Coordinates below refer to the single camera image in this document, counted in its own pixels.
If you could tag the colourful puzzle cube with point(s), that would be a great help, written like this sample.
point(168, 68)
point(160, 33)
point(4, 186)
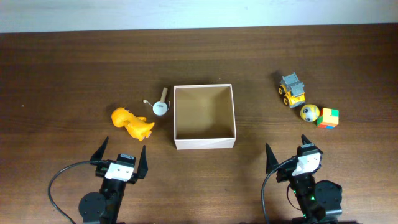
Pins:
point(328, 119)

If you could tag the pink cardboard box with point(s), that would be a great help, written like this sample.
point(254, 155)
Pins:
point(204, 117)

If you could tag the yellow ball with eyes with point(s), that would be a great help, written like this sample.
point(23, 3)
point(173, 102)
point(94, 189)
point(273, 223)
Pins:
point(309, 113)

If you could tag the yellow grey toy truck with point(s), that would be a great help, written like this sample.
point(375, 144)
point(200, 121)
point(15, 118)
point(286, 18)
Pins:
point(292, 90)

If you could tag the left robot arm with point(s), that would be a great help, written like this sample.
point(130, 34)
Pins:
point(103, 206)

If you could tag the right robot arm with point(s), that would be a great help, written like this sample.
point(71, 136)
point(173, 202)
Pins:
point(320, 202)

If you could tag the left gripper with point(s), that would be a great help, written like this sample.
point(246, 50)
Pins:
point(142, 169)

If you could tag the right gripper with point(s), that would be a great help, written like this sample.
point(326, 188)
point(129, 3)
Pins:
point(285, 170)

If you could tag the white rattle drum toy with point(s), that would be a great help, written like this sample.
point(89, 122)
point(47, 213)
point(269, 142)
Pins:
point(160, 107)

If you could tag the orange toy dinosaur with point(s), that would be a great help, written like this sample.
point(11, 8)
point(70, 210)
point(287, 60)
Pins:
point(136, 126)

